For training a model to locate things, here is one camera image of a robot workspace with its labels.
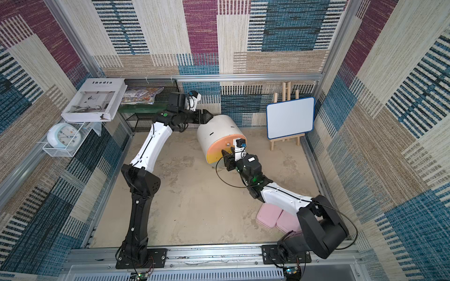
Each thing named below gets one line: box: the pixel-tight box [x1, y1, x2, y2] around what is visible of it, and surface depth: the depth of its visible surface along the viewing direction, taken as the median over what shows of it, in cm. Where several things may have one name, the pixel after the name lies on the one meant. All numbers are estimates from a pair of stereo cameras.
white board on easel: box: [266, 97, 316, 140], surface depth 104 cm
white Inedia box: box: [60, 77, 128, 123], surface depth 76 cm
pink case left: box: [256, 203, 284, 229], surface depth 84 cm
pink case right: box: [275, 209, 303, 234], surface depth 81 cm
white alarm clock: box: [46, 122, 82, 149], surface depth 66 cm
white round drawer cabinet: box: [196, 114, 247, 165], surface depth 90 cm
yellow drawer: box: [206, 147, 230, 164], surface depth 93 cm
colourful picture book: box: [121, 86, 165, 105], surface depth 85 cm
